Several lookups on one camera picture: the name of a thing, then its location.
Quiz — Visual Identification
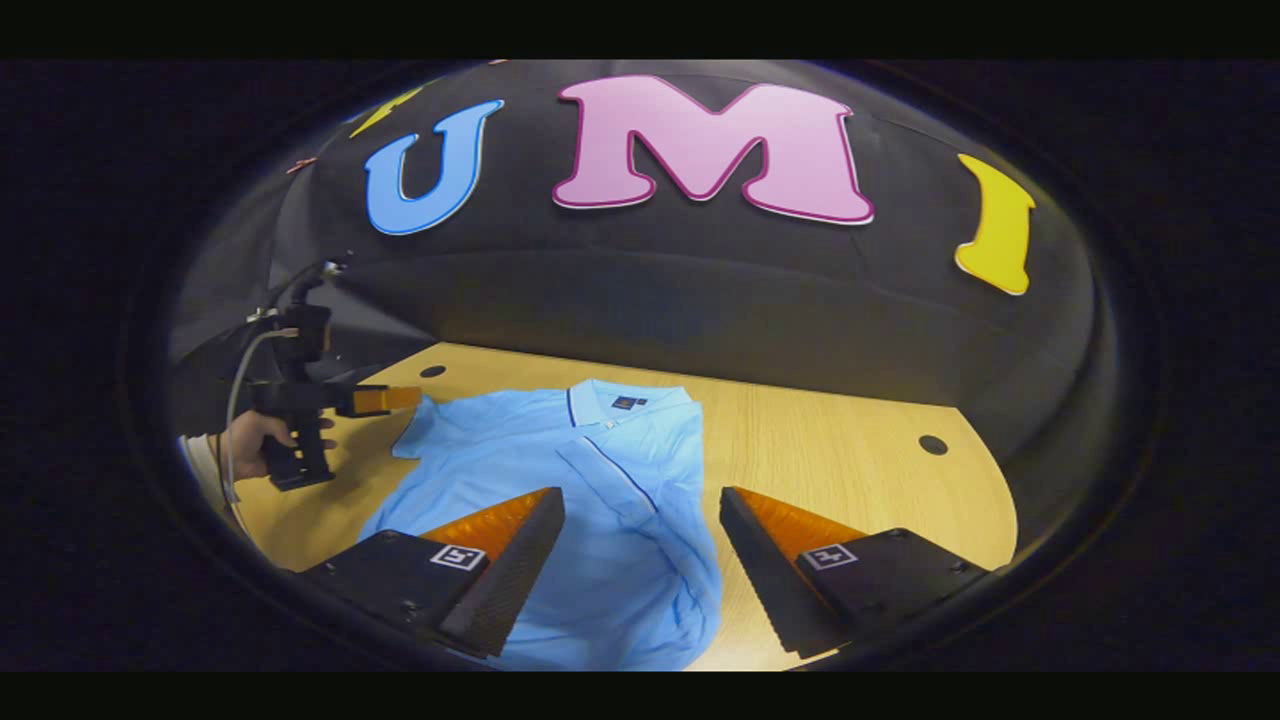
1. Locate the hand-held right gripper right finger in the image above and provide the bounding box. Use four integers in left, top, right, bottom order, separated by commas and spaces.
718, 486, 1001, 661

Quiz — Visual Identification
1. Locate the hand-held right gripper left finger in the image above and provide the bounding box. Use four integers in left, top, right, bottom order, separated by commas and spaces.
295, 487, 567, 661

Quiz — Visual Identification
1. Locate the light blue T-shirt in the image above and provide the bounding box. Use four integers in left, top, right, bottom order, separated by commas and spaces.
358, 378, 723, 673

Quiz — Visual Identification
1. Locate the black backdrop cloth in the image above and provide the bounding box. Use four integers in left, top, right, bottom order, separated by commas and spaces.
168, 60, 1116, 521

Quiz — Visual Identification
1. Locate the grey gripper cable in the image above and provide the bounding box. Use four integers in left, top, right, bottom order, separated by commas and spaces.
224, 325, 301, 506

